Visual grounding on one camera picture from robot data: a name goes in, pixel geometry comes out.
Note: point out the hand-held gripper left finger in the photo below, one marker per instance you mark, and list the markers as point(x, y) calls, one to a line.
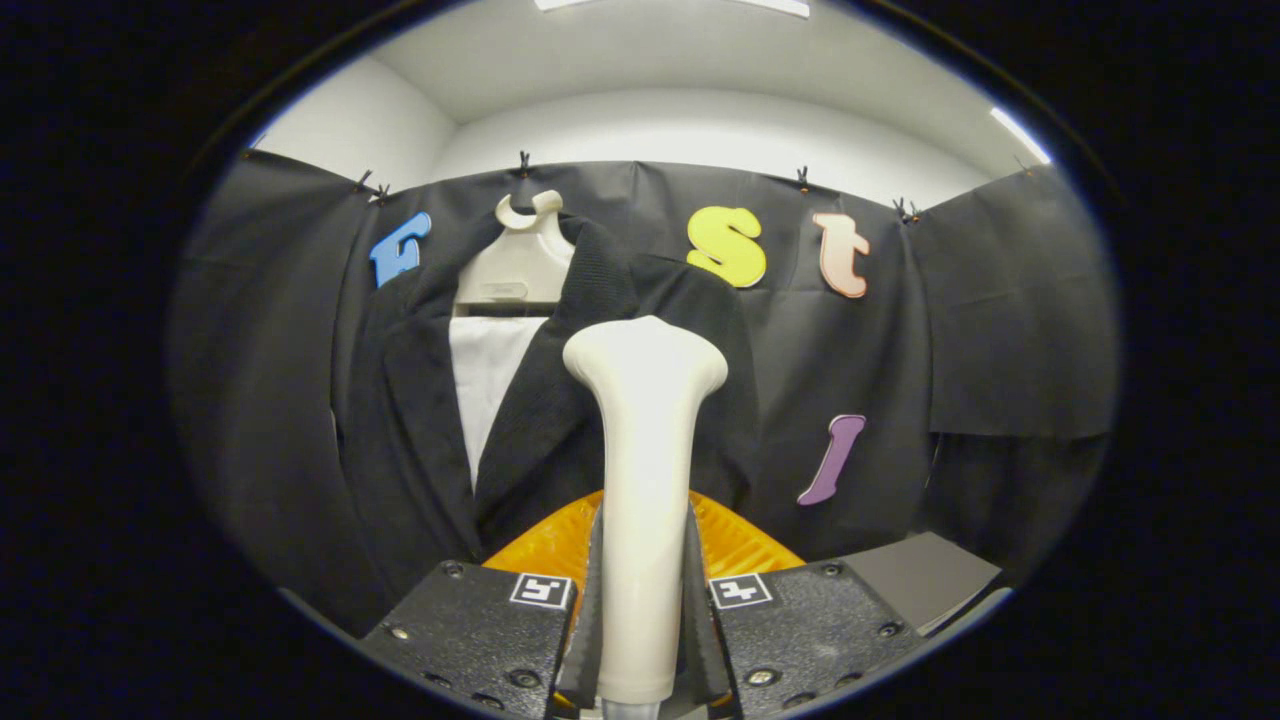
point(582, 665)

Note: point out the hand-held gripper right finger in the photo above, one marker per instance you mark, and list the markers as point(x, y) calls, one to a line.
point(705, 660)

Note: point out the black suit jacket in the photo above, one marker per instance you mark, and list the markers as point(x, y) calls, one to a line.
point(560, 430)

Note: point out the white shirt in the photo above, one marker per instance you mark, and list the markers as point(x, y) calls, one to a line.
point(490, 380)

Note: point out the grey cabinet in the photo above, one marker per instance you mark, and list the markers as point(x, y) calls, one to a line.
point(920, 575)

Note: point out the black backdrop cloth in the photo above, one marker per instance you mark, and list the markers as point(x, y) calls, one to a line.
point(1000, 300)

